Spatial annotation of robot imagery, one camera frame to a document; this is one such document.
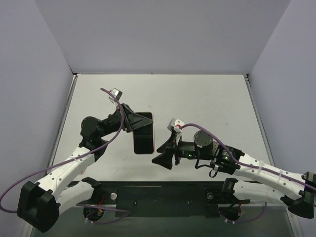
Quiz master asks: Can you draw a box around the black smartphone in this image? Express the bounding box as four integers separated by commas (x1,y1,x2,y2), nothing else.
131,112,155,155

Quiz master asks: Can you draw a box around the beige phone case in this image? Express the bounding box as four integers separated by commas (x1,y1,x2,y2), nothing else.
133,124,155,155

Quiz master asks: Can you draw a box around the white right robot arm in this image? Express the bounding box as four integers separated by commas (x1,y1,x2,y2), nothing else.
152,130,316,219

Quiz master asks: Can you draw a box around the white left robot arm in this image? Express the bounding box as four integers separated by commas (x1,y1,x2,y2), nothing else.
17,104,154,233

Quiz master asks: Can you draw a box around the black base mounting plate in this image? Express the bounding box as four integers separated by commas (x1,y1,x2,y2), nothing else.
83,181,250,218

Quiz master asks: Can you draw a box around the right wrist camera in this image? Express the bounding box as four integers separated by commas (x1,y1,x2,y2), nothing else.
167,118,185,138

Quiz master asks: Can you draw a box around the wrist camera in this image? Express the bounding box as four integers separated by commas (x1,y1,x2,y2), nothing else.
167,118,185,138
108,88,123,106

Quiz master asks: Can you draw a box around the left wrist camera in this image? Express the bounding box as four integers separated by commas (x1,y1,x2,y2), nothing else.
108,88,123,106

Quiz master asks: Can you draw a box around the aluminium table edge rail left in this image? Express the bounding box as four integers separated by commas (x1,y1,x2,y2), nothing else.
48,74,78,167

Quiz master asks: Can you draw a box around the aluminium table edge rail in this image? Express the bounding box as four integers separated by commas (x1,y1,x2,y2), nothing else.
243,74,275,166
48,74,78,167

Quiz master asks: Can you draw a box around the aluminium table edge rail right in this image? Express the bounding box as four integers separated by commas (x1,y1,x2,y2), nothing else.
243,74,275,166

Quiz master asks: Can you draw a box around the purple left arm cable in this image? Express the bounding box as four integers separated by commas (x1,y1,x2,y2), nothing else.
0,87,133,225

